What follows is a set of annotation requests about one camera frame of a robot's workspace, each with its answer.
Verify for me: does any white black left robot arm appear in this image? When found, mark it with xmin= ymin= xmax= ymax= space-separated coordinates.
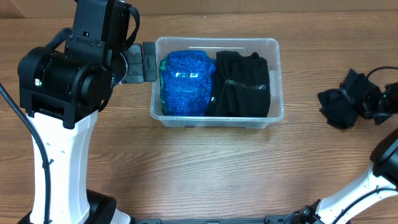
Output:
xmin=1 ymin=0 xmax=157 ymax=224

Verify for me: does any blue glitter cloth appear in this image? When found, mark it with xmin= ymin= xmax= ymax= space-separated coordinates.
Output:
xmin=159 ymin=50 xmax=216 ymax=116

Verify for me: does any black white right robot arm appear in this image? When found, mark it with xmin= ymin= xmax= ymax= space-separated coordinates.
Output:
xmin=284 ymin=130 xmax=397 ymax=224

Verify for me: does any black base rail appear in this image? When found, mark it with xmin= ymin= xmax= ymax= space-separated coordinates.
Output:
xmin=133 ymin=215 xmax=292 ymax=224

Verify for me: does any black cloth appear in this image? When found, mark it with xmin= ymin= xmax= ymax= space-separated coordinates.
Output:
xmin=205 ymin=51 xmax=271 ymax=118
xmin=318 ymin=68 xmax=381 ymax=129

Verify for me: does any clear plastic storage bin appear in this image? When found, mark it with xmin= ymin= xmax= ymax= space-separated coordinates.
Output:
xmin=150 ymin=37 xmax=284 ymax=129

